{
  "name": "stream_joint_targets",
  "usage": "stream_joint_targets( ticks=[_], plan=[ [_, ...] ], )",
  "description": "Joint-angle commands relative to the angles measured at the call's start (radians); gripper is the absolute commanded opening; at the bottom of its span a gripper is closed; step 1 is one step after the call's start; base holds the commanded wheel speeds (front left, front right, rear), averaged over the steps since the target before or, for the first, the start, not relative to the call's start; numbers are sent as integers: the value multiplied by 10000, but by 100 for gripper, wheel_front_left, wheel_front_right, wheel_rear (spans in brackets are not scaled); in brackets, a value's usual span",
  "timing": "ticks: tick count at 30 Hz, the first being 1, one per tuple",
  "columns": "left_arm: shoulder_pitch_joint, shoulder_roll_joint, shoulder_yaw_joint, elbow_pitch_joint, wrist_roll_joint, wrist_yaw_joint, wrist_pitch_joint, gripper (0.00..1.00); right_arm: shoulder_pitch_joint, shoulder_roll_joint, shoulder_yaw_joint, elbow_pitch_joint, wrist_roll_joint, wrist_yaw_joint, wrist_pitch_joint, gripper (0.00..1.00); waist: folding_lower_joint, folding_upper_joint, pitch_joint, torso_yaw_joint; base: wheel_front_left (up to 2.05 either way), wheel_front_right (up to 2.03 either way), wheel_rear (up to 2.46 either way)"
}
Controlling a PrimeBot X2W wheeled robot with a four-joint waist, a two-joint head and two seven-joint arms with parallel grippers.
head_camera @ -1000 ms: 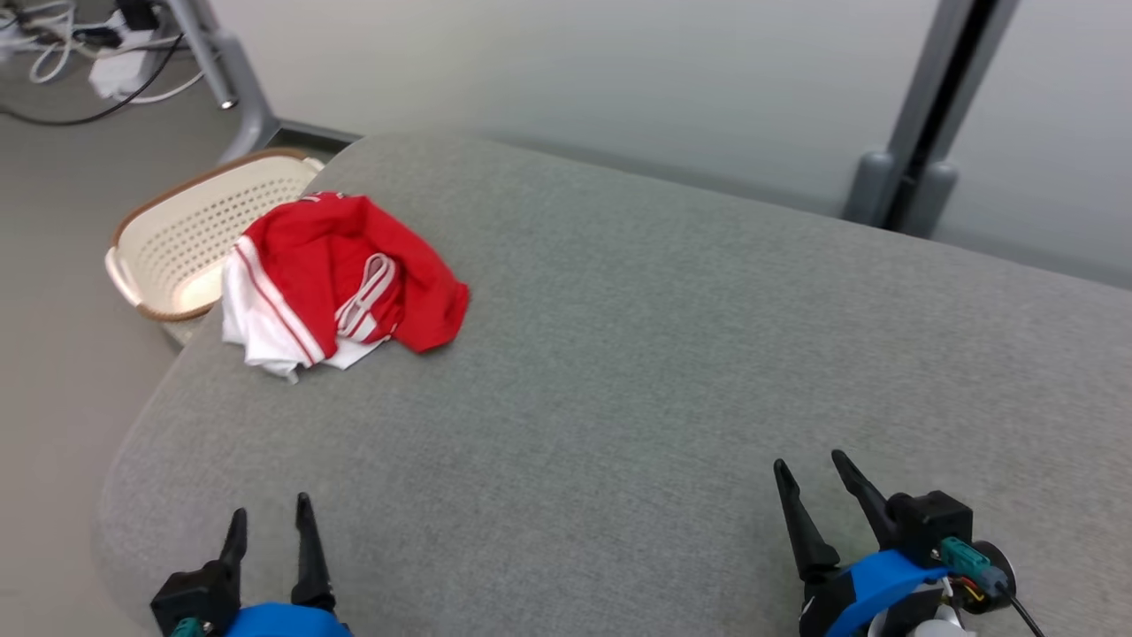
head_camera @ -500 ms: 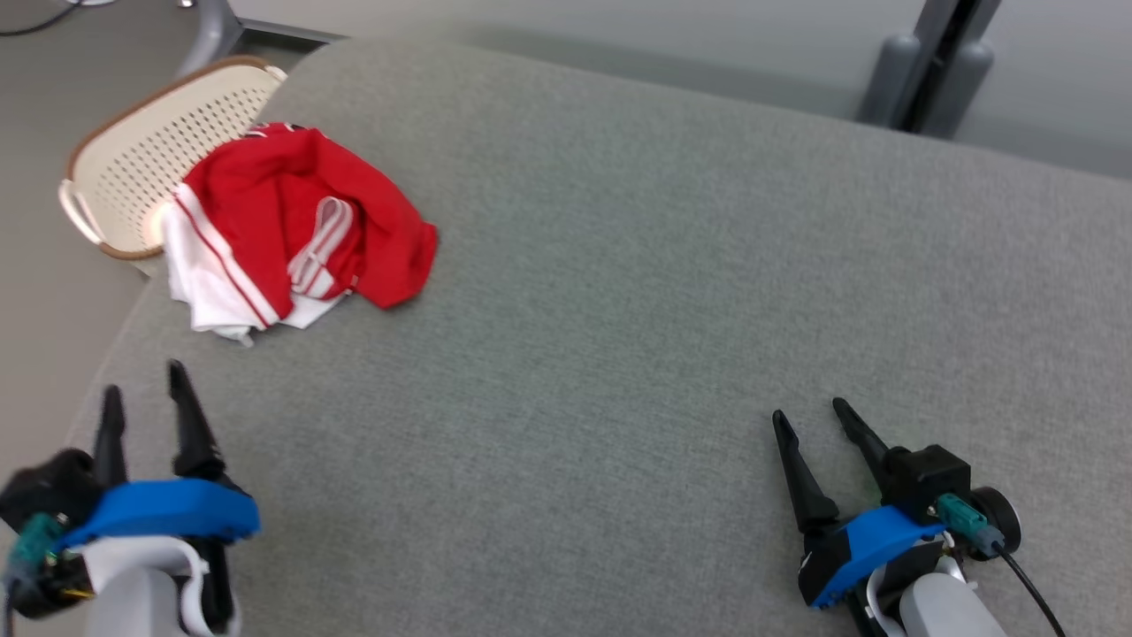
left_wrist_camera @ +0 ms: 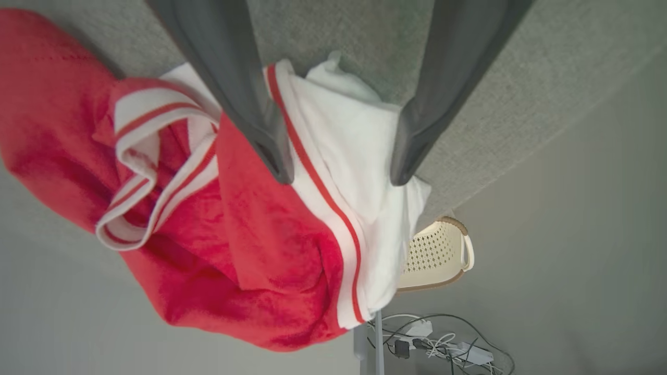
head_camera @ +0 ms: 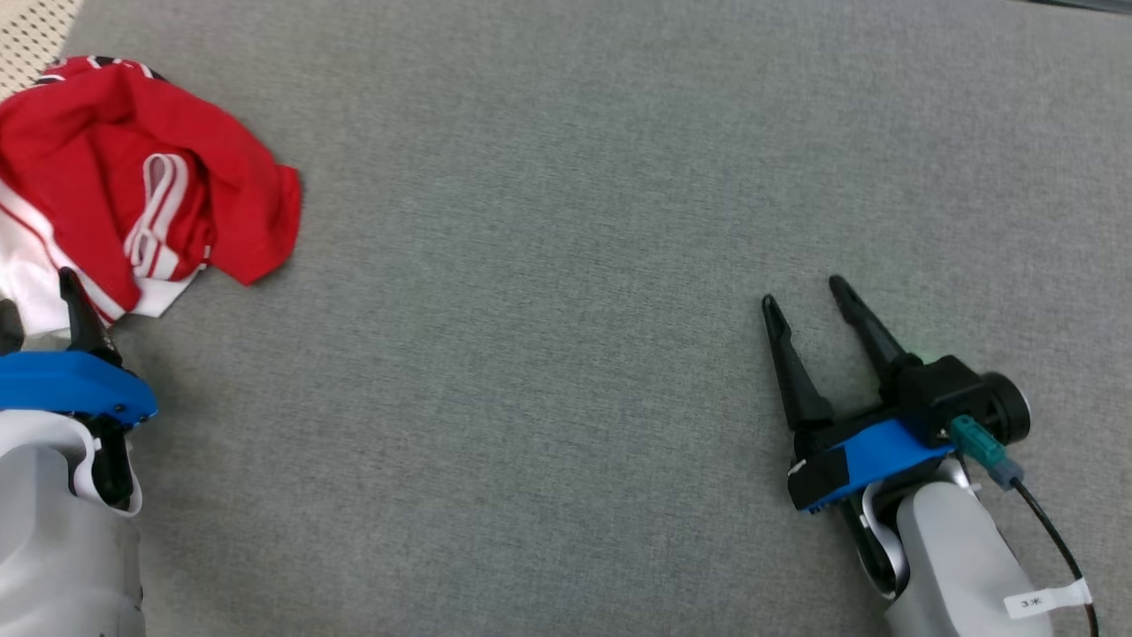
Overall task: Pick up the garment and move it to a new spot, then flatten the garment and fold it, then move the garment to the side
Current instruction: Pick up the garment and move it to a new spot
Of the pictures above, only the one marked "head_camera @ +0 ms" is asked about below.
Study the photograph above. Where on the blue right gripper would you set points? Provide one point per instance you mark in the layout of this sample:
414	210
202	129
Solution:
875	451

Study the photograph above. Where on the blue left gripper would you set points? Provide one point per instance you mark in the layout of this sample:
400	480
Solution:
62	385

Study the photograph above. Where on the red and white shirt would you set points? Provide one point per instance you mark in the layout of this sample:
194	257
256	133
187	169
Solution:
97	159

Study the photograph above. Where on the white perforated laundry basket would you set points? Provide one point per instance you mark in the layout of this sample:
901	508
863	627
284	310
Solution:
31	35

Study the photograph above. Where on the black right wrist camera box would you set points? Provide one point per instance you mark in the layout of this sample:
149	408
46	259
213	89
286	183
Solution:
946	389

